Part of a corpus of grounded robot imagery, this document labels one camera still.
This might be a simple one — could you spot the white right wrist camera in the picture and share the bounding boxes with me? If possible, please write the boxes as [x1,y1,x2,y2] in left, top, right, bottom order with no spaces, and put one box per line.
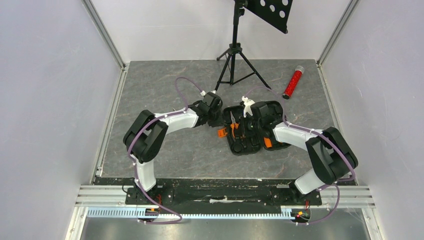
[241,96,256,118]

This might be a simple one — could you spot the red glitter tube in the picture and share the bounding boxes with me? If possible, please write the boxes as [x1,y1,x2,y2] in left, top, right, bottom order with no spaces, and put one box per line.
[282,65,305,100]

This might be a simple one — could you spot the black music stand tripod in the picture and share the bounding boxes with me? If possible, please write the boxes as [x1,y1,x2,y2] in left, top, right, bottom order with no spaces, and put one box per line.
[214,0,293,91]

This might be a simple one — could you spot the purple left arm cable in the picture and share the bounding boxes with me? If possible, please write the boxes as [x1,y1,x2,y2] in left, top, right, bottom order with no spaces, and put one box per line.
[127,77,208,225]

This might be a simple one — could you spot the large orange-handled screwdriver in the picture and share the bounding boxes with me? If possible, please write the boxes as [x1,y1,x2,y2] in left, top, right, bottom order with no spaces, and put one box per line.
[263,137,273,149]

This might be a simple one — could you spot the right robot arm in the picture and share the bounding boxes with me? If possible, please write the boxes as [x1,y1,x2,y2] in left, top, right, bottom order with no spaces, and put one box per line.
[242,99,358,204]

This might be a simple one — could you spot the orange-handled pliers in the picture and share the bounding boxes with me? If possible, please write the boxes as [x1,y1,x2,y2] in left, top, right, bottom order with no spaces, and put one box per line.
[230,111,240,140]

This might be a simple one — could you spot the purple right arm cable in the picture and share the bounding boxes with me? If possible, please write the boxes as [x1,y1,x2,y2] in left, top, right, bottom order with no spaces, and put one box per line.
[245,86,357,227]

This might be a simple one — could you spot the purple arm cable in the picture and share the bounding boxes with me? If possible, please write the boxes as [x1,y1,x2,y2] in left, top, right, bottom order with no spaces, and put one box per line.
[127,77,208,225]
[245,86,357,227]

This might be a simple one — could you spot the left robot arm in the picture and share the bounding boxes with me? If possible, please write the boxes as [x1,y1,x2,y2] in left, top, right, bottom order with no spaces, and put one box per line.
[123,91,223,204]

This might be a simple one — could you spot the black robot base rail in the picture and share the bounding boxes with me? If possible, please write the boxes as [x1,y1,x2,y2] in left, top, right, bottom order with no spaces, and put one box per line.
[125,178,323,215]

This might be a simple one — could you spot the black plastic tool case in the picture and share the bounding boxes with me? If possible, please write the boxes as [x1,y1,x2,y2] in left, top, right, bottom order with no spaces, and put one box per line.
[218,100,290,156]

